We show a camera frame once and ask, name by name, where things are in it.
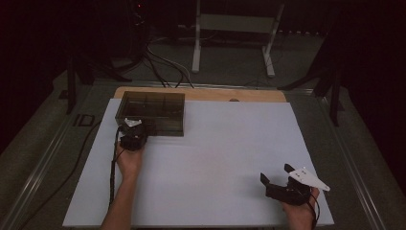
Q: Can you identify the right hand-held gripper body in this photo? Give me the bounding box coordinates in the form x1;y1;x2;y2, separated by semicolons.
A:
265;166;331;206

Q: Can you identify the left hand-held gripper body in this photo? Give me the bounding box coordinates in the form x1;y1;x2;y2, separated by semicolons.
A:
118;117;149;152

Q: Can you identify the smoked acrylic drawer organizer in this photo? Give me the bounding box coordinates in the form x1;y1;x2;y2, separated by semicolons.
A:
114;90;186;138

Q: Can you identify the person's right hand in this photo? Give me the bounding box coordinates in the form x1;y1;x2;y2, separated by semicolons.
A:
282;187;321;230

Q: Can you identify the person's left hand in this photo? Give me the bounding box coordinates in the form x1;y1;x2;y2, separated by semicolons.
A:
115;140;147;181

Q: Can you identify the white table cover sheet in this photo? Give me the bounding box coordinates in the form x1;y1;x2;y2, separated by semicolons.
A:
61;98;335;228

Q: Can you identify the black tripod stand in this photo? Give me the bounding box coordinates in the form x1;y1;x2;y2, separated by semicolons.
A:
65;57;132;115
277;41;346;127

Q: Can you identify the white metal stand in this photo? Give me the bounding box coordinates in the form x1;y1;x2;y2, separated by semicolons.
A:
191;0;285;79

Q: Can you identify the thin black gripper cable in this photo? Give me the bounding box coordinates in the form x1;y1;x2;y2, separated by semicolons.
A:
305;191;321;229

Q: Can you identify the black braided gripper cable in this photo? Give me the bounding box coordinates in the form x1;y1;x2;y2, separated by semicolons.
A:
108;126;126;209

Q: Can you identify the long black floor cable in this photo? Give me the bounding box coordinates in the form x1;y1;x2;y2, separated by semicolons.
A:
18;121;102;230

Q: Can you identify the aluminium floor rail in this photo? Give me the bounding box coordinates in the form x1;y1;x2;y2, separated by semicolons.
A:
319;95;387;230
0;104;80;230

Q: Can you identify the white floor cable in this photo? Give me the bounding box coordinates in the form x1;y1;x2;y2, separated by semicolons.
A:
147;44;194;89

